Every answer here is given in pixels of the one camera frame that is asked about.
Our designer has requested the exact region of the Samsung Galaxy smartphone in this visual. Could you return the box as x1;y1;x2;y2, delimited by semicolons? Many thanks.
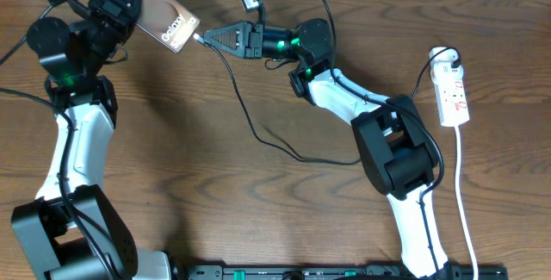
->
136;0;201;53

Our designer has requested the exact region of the black USB charging cable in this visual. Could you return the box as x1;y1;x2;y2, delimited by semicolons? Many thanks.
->
192;33;462;167

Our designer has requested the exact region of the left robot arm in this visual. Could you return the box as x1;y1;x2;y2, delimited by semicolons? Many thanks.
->
11;0;183;279

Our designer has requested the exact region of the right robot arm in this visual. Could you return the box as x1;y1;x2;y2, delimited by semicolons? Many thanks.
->
195;18;448;278

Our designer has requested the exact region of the white USB charger plug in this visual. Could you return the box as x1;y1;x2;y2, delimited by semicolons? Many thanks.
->
429;47;464;84

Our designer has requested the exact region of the white power strip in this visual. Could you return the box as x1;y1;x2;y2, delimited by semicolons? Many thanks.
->
432;47;470;128

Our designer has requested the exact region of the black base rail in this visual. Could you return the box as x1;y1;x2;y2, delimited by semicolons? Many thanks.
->
187;264;509;280

